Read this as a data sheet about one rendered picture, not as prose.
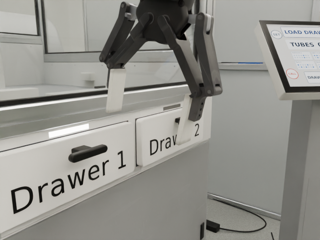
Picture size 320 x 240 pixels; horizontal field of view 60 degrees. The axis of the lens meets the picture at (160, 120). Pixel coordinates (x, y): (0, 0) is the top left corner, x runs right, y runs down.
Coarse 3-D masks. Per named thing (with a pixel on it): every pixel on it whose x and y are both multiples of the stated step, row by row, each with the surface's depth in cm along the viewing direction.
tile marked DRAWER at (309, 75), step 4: (304, 72) 89; (308, 72) 90; (312, 72) 90; (316, 72) 90; (308, 76) 89; (312, 76) 89; (316, 76) 89; (308, 80) 88; (312, 80) 88; (316, 80) 88
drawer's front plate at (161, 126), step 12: (180, 108) 76; (144, 120) 61; (156, 120) 65; (168, 120) 69; (144, 132) 62; (156, 132) 65; (168, 132) 70; (192, 132) 80; (144, 144) 62; (156, 144) 66; (168, 144) 70; (144, 156) 63; (156, 156) 67
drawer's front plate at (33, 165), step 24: (48, 144) 43; (72, 144) 47; (96, 144) 51; (120, 144) 56; (0, 168) 38; (24, 168) 40; (48, 168) 43; (72, 168) 47; (96, 168) 52; (0, 192) 38; (24, 192) 41; (48, 192) 44; (72, 192) 48; (0, 216) 38; (24, 216) 41
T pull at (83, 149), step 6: (102, 144) 48; (72, 150) 46; (78, 150) 45; (84, 150) 45; (90, 150) 45; (96, 150) 46; (102, 150) 47; (72, 156) 43; (78, 156) 43; (84, 156) 44; (90, 156) 45
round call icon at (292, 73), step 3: (285, 69) 89; (288, 69) 89; (291, 69) 89; (294, 69) 90; (288, 72) 88; (291, 72) 89; (294, 72) 89; (297, 72) 89; (288, 75) 88; (291, 75) 88; (294, 75) 88; (297, 75) 88; (288, 78) 87; (291, 78) 88; (294, 78) 88; (297, 78) 88
